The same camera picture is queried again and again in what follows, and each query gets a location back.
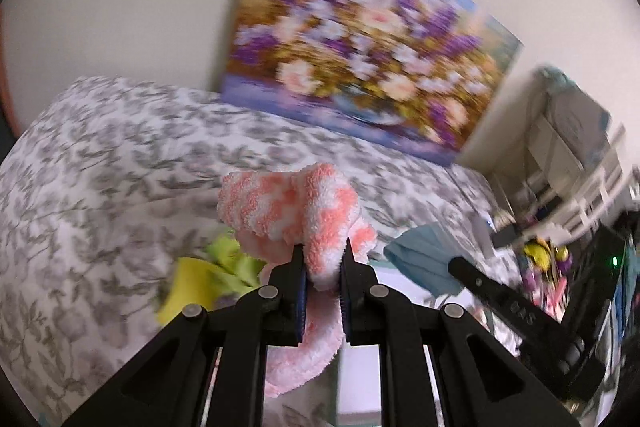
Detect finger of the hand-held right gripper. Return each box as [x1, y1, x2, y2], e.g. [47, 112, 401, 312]
[448, 256, 568, 358]

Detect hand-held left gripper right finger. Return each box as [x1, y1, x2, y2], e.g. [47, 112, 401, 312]
[339, 239, 581, 427]

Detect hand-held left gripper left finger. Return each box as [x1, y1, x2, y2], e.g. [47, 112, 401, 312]
[62, 244, 307, 427]

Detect teal blue cloth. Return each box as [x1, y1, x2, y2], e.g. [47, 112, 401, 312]
[384, 224, 466, 295]

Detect pink white fuzzy sock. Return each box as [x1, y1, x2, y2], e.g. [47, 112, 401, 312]
[216, 162, 378, 398]

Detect yellow-green cloth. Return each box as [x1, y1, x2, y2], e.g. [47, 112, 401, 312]
[156, 234, 268, 328]

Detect pile of colourful small things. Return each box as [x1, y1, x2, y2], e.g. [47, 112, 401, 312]
[519, 237, 573, 325]

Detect white shelf unit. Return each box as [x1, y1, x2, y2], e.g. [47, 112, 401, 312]
[487, 64, 640, 248]

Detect grey floral printed blanket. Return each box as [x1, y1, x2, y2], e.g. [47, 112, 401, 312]
[0, 76, 501, 427]

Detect flower painting canvas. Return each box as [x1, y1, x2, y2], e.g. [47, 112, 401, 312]
[220, 0, 523, 166]

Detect salmon pink board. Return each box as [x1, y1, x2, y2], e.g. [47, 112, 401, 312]
[0, 4, 20, 134]

